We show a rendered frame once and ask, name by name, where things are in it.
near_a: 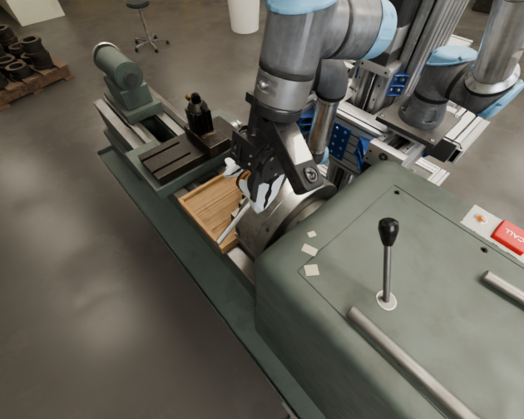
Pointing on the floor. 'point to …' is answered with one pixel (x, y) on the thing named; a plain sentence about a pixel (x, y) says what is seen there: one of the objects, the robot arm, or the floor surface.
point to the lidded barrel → (244, 16)
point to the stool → (144, 24)
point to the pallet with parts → (16, 66)
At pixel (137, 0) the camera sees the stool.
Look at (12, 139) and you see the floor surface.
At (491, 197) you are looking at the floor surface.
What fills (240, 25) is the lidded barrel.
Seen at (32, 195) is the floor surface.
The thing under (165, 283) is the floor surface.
